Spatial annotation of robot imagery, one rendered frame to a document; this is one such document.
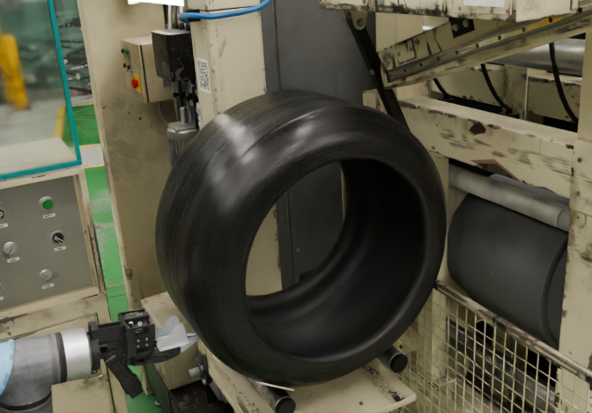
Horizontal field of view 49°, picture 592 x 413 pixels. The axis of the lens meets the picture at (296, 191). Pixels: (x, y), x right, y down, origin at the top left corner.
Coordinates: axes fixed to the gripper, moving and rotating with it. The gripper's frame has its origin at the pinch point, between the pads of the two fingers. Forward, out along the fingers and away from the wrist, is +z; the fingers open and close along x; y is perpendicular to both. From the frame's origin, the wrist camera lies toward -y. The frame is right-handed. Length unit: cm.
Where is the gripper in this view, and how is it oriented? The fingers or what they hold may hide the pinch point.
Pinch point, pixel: (192, 340)
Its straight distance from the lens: 134.7
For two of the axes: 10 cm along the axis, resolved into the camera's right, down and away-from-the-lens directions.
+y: 0.5, -9.6, -2.8
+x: -4.7, -2.7, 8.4
